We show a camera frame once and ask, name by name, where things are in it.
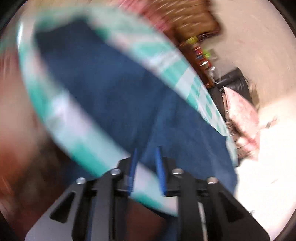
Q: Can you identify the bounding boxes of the wooden nightstand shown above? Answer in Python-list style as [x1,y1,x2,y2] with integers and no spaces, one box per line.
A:
[178,37,216,89]

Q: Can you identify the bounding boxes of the blue denim jeans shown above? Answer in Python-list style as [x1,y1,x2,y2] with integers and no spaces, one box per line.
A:
[34,19,237,192]

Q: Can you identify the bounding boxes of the teal white checkered cloth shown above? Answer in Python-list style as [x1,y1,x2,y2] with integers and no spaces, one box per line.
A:
[18,4,237,215]

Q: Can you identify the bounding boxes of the tufted leather headboard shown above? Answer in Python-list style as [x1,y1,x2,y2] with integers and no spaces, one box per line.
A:
[153,1,221,41]

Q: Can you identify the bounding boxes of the large pink pillow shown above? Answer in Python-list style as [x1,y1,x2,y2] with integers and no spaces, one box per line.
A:
[222,87,260,155]

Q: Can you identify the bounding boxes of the black leather sofa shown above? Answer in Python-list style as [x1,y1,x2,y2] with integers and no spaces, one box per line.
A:
[208,67,253,120]

